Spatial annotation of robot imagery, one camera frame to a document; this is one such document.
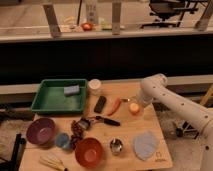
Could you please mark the yellow red apple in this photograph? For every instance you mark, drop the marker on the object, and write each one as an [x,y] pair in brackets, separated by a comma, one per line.
[134,108]

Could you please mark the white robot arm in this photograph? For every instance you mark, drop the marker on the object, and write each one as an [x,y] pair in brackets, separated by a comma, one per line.
[198,116]

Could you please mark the small metal cup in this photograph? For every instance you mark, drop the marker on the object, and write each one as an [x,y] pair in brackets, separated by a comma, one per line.
[116,146]

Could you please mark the small blue cup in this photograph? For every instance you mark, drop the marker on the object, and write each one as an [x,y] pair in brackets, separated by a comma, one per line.
[62,141]

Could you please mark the white lidded jar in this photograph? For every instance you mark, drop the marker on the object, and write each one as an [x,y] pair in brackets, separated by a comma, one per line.
[94,86]

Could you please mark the black rectangular block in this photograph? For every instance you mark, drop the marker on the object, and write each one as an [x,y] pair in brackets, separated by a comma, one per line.
[100,104]

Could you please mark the metal spoon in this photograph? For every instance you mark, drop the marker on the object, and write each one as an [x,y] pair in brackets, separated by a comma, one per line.
[125,99]

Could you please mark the blue sponge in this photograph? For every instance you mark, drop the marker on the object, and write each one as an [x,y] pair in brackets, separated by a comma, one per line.
[71,90]

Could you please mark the black binder clip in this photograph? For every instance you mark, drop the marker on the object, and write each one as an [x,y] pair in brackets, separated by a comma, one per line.
[84,123]

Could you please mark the bunch of red grapes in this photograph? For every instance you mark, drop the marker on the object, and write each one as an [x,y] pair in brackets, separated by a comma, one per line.
[77,134]

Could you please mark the green plastic tray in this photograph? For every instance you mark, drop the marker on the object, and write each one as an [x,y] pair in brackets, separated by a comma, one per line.
[51,99]

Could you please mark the red round object on shelf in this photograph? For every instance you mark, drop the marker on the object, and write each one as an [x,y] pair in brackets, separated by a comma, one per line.
[87,26]

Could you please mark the red bowl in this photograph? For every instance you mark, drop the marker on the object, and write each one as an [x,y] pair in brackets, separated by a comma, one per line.
[89,152]

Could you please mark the light blue cloth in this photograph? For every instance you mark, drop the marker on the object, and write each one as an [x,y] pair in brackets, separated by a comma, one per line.
[145,145]

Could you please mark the purple bowl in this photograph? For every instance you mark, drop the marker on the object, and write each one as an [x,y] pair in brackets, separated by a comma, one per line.
[41,131]

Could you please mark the black office chair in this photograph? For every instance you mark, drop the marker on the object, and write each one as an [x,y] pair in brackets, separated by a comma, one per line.
[170,13]

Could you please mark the black chair at left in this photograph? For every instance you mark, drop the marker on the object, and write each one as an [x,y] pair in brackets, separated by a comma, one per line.
[12,164]

